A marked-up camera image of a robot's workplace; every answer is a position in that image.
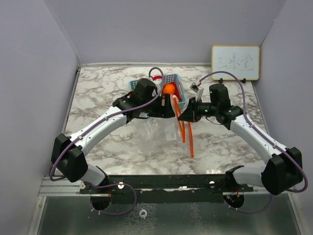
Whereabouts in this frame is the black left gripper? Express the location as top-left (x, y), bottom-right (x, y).
top-left (140, 93), bottom-right (175, 118)

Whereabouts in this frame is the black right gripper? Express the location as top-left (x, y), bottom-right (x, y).
top-left (178, 96), bottom-right (219, 122)

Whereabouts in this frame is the clear zip bag orange zipper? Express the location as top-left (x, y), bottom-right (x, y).
top-left (135, 95), bottom-right (194, 158)

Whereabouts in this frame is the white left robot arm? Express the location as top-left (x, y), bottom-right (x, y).
top-left (49, 78), bottom-right (175, 193)

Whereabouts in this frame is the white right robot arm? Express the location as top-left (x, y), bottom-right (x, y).
top-left (179, 84), bottom-right (304, 195)

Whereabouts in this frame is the blue plastic basket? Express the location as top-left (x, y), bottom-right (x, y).
top-left (129, 73), bottom-right (187, 110)

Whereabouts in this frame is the orange fruit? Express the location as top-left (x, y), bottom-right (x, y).
top-left (162, 84), bottom-right (176, 95)

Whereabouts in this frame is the red apple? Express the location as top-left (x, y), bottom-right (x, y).
top-left (151, 75), bottom-right (162, 81)

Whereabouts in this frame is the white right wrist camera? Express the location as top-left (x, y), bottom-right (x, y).
top-left (190, 82), bottom-right (203, 101)

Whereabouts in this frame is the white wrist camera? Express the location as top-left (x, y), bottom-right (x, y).
top-left (190, 82), bottom-right (203, 101)
top-left (152, 79), bottom-right (163, 96)

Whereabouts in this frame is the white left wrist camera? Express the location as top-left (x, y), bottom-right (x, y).
top-left (152, 79), bottom-right (163, 96)

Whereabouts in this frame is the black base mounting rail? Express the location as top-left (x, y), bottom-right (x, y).
top-left (80, 174), bottom-right (253, 204)

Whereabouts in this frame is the small whiteboard wooden frame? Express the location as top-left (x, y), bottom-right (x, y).
top-left (211, 45), bottom-right (260, 81)

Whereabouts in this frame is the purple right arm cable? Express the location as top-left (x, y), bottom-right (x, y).
top-left (197, 70), bottom-right (309, 214)

